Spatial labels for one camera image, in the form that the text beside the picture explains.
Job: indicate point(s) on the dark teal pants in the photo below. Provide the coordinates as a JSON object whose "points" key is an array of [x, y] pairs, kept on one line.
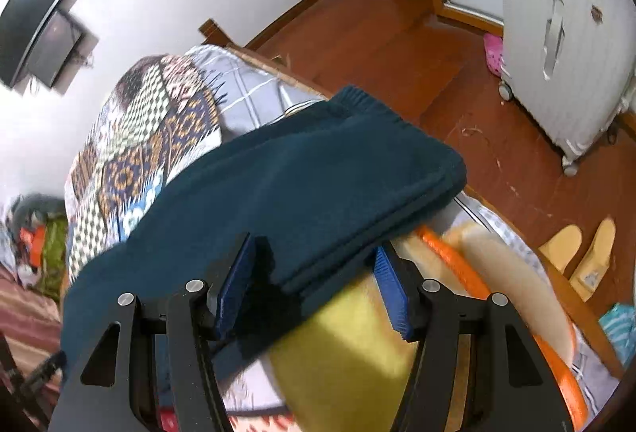
{"points": [[298, 183]]}

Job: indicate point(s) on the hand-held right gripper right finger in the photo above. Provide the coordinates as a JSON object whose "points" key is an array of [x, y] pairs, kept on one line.
{"points": [[392, 293]]}

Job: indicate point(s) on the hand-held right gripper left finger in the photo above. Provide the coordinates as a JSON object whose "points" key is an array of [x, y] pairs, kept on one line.
{"points": [[233, 283]]}

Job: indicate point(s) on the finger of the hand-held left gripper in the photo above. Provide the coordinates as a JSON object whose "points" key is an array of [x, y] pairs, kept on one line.
{"points": [[47, 370]]}

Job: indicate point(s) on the white hard suitcase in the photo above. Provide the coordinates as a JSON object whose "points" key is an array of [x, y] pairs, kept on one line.
{"points": [[571, 64]]}

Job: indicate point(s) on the small black wall monitor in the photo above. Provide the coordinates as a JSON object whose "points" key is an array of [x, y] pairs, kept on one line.
{"points": [[59, 49]]}

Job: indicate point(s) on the black wall television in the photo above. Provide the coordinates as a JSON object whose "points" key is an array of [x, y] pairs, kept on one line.
{"points": [[30, 14]]}

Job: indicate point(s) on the pink slipper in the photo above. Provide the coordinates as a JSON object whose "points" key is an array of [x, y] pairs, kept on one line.
{"points": [[493, 54]]}

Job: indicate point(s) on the teal patterned cloth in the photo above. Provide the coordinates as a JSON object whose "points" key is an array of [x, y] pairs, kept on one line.
{"points": [[616, 332]]}

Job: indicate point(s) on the yellow slipper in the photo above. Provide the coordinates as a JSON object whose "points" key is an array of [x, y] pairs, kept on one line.
{"points": [[561, 245], [594, 263]]}

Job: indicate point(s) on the patchwork printed blanket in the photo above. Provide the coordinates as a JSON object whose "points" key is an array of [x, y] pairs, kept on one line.
{"points": [[149, 133]]}

